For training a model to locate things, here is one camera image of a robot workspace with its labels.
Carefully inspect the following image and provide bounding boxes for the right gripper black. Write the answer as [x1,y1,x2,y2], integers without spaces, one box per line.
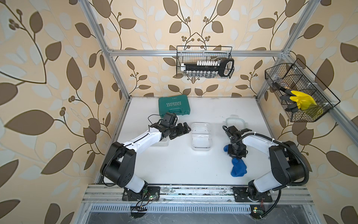
[227,143,245,159]

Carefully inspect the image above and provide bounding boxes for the black socket set holder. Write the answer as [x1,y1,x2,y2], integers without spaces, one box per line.
[179,58,235,78]

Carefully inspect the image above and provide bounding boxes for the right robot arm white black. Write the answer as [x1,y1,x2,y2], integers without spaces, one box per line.
[222,126,309,200]

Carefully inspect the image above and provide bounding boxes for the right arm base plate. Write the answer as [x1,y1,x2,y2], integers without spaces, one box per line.
[232,187,273,203]

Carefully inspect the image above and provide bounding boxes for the clear lunch box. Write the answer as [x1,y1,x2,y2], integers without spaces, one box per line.
[152,137,170,147]
[191,122,212,152]

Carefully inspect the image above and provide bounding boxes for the clear lunch box lid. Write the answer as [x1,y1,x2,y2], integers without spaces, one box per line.
[225,115,247,130]

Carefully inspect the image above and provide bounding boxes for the yellow rubber glove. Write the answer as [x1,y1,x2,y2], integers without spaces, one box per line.
[291,91,317,110]

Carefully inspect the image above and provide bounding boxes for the aluminium front rail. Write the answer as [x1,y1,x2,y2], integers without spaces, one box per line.
[82,184,314,205]

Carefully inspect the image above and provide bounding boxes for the blue cleaning cloth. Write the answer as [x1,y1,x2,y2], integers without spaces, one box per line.
[223,144,248,177]

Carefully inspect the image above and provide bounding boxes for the black wire basket right wall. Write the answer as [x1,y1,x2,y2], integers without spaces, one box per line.
[265,58,341,122]

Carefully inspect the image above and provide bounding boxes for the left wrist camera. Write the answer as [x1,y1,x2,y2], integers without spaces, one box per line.
[163,112,178,126]

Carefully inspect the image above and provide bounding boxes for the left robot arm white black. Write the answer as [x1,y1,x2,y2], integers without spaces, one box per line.
[100,113,191,194]

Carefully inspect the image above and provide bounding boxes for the black wire basket wall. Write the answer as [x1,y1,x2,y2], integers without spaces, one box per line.
[265,58,341,122]
[176,45,235,80]

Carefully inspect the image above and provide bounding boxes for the green plastic tool case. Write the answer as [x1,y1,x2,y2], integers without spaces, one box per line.
[158,95,191,117]

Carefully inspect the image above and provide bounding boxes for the black wire basket back wall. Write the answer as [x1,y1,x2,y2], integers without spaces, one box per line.
[176,45,235,80]

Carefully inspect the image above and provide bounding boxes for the black handled pliers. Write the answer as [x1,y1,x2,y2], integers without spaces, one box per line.
[274,82,299,113]

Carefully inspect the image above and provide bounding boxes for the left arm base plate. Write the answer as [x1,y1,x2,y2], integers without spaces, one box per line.
[122,185,160,202]

